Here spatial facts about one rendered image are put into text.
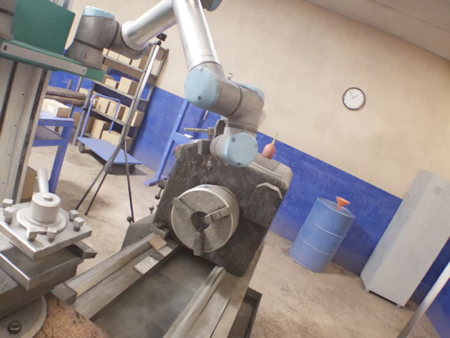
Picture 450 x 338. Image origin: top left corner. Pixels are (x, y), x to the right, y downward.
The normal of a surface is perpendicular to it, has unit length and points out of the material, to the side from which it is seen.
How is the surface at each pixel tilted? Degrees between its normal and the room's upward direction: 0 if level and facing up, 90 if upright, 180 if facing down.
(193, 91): 93
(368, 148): 90
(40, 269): 0
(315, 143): 90
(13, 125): 90
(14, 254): 0
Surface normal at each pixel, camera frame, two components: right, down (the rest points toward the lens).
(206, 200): -0.26, 0.12
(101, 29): 0.61, 0.44
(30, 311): 0.40, -0.89
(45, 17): 0.84, 0.44
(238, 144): 0.28, 0.21
